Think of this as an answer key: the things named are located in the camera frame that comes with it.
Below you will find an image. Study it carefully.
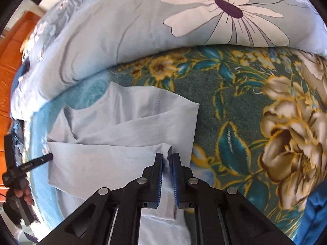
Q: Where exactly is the blue pillow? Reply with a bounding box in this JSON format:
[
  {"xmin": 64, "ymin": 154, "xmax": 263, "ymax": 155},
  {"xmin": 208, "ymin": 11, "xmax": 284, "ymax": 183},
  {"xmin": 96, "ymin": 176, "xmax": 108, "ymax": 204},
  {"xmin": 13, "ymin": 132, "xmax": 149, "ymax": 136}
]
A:
[{"xmin": 13, "ymin": 61, "xmax": 30, "ymax": 92}]

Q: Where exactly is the wooden headboard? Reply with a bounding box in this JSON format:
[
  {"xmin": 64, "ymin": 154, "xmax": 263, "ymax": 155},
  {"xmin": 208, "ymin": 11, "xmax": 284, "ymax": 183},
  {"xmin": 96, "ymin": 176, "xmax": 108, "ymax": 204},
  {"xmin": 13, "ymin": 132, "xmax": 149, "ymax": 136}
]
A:
[{"xmin": 0, "ymin": 10, "xmax": 43, "ymax": 192}]

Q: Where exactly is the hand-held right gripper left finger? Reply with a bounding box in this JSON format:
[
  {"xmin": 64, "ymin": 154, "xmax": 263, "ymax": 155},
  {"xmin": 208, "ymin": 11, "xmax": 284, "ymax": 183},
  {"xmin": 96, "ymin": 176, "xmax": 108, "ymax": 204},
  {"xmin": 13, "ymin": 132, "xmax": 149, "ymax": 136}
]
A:
[{"xmin": 38, "ymin": 153, "xmax": 164, "ymax": 245}]

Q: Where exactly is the person's left forearm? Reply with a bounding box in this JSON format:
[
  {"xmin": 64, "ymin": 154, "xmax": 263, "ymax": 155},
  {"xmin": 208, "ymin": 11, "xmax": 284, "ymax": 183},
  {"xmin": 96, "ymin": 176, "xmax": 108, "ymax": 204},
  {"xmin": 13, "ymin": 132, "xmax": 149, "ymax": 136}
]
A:
[{"xmin": 10, "ymin": 222, "xmax": 34, "ymax": 243}]

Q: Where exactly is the light blue floral duvet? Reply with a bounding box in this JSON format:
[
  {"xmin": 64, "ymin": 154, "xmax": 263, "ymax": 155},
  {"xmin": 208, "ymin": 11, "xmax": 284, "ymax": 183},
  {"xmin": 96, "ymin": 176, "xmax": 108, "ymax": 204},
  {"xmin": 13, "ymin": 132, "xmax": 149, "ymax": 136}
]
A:
[{"xmin": 10, "ymin": 0, "xmax": 327, "ymax": 119}]

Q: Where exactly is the person's left hand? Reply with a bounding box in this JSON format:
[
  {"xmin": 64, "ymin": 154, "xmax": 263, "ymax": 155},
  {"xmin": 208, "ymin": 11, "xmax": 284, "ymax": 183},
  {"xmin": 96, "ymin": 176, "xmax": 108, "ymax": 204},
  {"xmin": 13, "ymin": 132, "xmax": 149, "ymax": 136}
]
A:
[{"xmin": 4, "ymin": 184, "xmax": 35, "ymax": 225}]

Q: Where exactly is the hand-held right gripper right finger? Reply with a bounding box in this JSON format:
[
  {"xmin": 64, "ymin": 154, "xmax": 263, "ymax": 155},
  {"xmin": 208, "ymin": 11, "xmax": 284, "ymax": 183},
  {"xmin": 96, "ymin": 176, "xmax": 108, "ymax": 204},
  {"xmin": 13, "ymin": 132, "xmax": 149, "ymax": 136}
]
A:
[{"xmin": 172, "ymin": 153, "xmax": 294, "ymax": 245}]

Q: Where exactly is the teal floral blanket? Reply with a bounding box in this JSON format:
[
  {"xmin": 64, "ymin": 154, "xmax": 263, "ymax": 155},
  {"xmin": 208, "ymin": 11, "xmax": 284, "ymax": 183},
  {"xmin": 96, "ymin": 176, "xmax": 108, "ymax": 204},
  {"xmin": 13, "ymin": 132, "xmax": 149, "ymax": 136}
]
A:
[{"xmin": 26, "ymin": 45, "xmax": 327, "ymax": 245}]

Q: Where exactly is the light blue long-sleeve shirt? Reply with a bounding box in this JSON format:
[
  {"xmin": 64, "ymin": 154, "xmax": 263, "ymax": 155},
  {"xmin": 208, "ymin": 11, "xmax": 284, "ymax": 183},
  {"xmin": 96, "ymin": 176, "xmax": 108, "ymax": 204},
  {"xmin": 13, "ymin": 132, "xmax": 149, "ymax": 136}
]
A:
[{"xmin": 47, "ymin": 82, "xmax": 200, "ymax": 245}]

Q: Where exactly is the bright blue fleece garment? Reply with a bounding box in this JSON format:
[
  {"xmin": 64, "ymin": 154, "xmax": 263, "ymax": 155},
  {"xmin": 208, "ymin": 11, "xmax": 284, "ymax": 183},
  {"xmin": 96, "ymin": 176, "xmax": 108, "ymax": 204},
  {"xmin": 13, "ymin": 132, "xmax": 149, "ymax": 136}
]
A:
[{"xmin": 291, "ymin": 181, "xmax": 327, "ymax": 245}]

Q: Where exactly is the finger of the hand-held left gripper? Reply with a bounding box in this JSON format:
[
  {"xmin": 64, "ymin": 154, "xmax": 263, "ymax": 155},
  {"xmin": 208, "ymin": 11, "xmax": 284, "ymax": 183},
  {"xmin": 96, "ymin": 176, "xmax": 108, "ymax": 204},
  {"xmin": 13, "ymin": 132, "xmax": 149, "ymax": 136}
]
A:
[{"xmin": 19, "ymin": 153, "xmax": 54, "ymax": 171}]

